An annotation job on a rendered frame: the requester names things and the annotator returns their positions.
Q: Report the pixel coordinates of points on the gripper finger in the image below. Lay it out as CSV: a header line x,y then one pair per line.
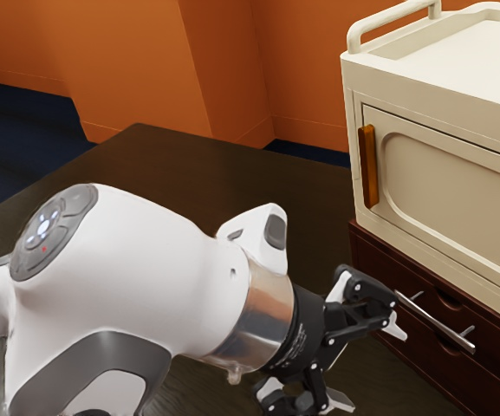
x,y
295,398
368,299

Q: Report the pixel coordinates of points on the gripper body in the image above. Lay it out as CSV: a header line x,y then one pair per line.
x,y
308,329

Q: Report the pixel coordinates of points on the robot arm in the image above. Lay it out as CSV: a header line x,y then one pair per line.
x,y
124,268

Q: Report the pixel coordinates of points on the dark wood drawer cabinet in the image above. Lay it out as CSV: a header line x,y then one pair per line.
x,y
498,346

